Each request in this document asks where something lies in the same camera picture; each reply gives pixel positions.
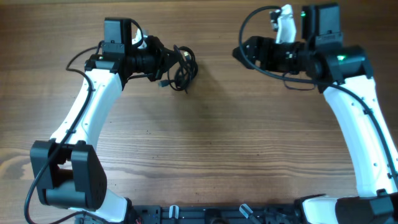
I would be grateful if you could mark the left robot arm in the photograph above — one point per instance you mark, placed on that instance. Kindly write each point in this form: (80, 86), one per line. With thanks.
(67, 171)

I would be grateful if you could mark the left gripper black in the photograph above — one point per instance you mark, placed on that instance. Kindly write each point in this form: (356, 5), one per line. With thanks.
(165, 58)

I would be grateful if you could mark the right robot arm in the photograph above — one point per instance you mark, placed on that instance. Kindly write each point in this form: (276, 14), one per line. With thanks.
(344, 76)

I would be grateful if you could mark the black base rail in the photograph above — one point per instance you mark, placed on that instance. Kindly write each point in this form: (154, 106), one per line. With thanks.
(214, 214)

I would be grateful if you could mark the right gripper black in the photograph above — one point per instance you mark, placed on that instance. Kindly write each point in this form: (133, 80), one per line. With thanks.
(267, 61)

